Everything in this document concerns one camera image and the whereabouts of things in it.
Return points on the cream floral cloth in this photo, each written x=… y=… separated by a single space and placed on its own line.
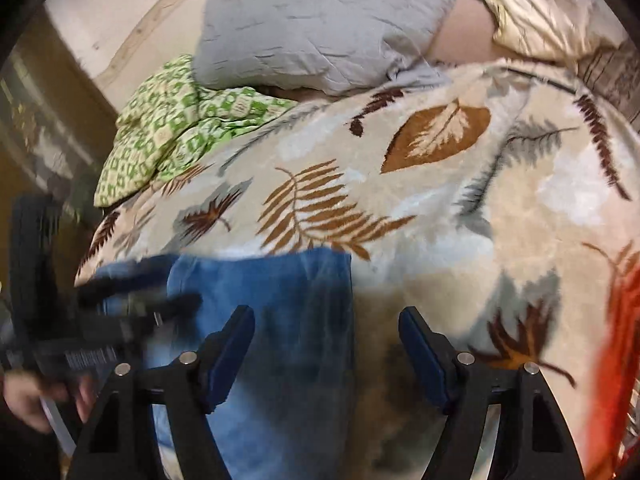
x=545 y=5

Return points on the red glass bowl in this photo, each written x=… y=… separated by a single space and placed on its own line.
x=620 y=360

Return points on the wooden glass-door cabinet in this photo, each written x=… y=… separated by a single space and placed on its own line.
x=40 y=125

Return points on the leaf print fleece blanket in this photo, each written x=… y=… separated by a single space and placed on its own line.
x=425 y=210

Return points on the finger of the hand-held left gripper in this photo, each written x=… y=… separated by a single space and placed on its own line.
x=140 y=270
x=170 y=304

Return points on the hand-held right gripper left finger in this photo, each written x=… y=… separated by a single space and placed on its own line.
x=232 y=350

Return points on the blue denim pants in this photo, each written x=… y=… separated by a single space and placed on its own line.
x=280 y=320

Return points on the person's left hand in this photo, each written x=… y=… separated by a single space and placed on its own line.
x=25 y=400

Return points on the tan cushion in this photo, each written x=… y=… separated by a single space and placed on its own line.
x=465 y=30

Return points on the black pen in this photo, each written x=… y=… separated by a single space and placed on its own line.
x=550 y=82

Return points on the grey quilted pillow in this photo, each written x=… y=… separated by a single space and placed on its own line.
x=320 y=25

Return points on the striped floral sofa cover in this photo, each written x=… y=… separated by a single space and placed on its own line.
x=617 y=77

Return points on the green checked blanket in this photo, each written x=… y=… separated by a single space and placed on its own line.
x=165 y=130

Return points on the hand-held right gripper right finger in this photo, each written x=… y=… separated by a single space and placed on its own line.
x=425 y=355

